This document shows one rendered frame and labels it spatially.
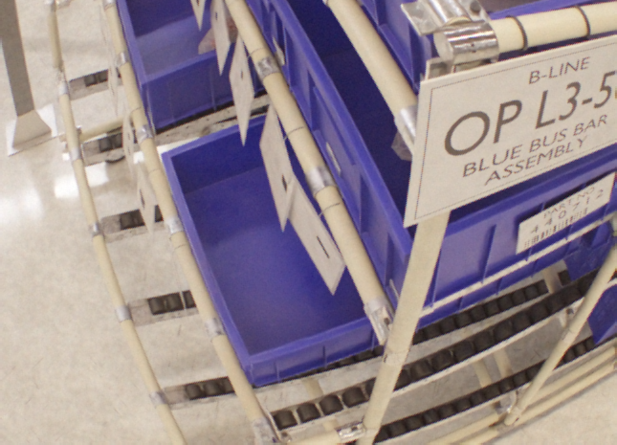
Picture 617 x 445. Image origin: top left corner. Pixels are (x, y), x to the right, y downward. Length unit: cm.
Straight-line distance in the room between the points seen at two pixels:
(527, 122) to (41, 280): 182
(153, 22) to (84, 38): 100
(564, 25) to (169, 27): 125
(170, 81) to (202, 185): 18
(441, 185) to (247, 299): 78
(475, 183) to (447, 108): 15
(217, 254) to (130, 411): 78
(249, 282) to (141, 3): 65
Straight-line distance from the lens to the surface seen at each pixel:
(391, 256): 124
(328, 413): 163
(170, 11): 202
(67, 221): 264
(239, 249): 172
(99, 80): 233
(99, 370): 245
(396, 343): 127
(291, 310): 167
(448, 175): 93
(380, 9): 100
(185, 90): 179
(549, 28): 84
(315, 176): 141
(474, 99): 85
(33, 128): 276
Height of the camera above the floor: 225
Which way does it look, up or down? 60 degrees down
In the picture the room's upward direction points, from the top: 3 degrees clockwise
